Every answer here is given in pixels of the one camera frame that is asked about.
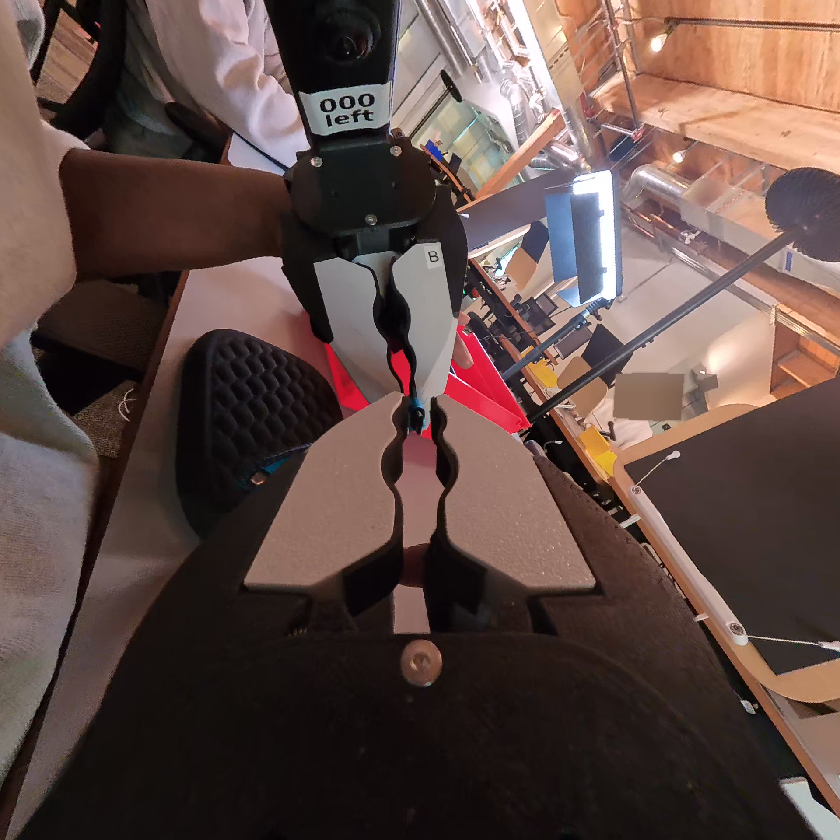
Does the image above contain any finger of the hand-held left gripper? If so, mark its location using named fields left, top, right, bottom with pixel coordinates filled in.
left=314, top=257, right=411, bottom=404
left=384, top=243, right=460, bottom=434

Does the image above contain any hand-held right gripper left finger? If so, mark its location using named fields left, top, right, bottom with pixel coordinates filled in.
left=243, top=391, right=404, bottom=618

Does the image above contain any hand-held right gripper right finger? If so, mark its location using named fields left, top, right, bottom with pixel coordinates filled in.
left=425, top=394, right=598, bottom=621

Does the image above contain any person's left forearm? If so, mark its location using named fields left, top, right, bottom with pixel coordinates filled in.
left=59, top=147, right=291, bottom=280

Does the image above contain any red plastic bin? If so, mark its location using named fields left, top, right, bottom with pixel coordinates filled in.
left=325, top=328, right=534, bottom=435

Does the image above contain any black light stand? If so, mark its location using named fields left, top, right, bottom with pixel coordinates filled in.
left=502, top=298, right=614, bottom=382

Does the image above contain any studio led light panel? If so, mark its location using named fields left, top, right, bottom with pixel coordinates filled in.
left=543, top=169, right=624, bottom=309

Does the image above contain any black boom pole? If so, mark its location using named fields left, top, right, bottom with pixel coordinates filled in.
left=528, top=223, right=811, bottom=424

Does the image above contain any book stand with black sheet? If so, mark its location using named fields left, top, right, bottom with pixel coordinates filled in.
left=609, top=377, right=840, bottom=706

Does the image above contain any black round ribbed dome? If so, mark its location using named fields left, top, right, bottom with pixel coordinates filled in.
left=764, top=167, right=840, bottom=262

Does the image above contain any silver ventilation duct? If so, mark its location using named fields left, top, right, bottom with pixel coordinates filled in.
left=622, top=164, right=706, bottom=214

